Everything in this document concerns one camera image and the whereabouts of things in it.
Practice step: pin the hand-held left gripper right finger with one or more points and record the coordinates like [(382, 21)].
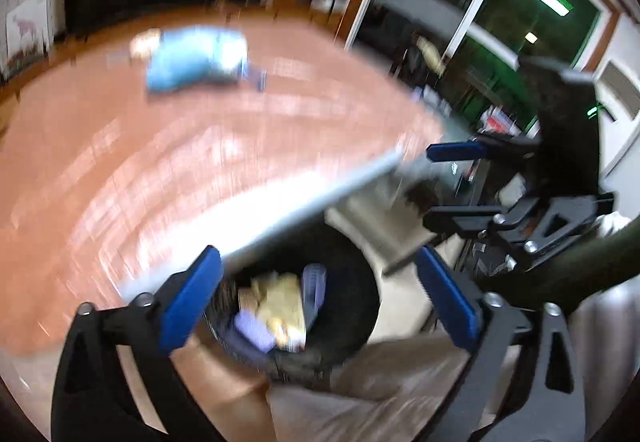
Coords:
[(450, 298)]

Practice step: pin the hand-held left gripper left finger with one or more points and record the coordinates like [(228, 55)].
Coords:
[(192, 298)]

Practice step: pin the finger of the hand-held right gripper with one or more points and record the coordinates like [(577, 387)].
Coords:
[(457, 150), (550, 222)]

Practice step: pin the yellow paper bag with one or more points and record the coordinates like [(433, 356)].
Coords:
[(280, 304)]

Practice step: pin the black trash bin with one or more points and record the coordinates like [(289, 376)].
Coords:
[(350, 282)]

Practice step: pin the person's right forearm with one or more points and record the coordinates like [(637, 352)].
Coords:
[(575, 272)]

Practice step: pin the speckled cloth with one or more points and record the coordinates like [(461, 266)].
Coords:
[(431, 52)]

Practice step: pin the large window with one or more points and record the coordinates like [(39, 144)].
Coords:
[(500, 31)]

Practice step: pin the person's beige trouser leg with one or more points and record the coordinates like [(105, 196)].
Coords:
[(375, 397)]

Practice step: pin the blue face mask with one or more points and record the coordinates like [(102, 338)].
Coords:
[(177, 61)]

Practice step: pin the deer wall poster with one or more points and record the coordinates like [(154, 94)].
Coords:
[(27, 29)]

